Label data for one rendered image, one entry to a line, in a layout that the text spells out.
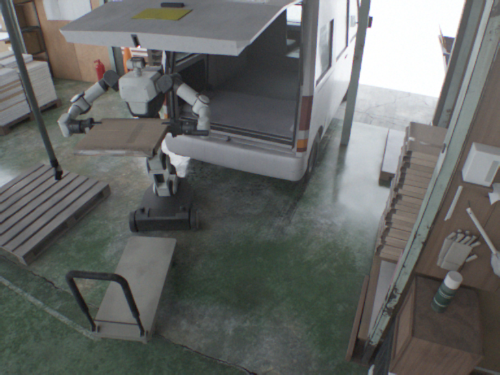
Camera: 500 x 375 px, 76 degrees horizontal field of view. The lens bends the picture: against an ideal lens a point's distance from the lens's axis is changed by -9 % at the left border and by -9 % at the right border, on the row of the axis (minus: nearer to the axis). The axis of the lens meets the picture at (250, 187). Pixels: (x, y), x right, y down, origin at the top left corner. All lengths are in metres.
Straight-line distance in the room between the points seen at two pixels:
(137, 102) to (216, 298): 1.49
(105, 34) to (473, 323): 2.31
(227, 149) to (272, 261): 1.10
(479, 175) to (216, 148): 2.43
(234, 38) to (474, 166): 1.17
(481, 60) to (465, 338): 1.07
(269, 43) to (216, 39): 3.15
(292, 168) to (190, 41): 1.64
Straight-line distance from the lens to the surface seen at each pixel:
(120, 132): 2.17
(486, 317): 2.23
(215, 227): 3.14
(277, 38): 4.83
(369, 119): 5.28
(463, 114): 1.31
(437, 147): 2.50
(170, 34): 1.89
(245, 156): 3.19
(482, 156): 1.33
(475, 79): 1.28
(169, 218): 3.01
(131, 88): 2.46
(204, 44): 1.81
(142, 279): 2.58
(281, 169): 3.13
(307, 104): 2.91
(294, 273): 2.78
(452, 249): 1.63
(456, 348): 1.63
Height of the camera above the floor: 2.13
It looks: 36 degrees down
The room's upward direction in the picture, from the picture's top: straight up
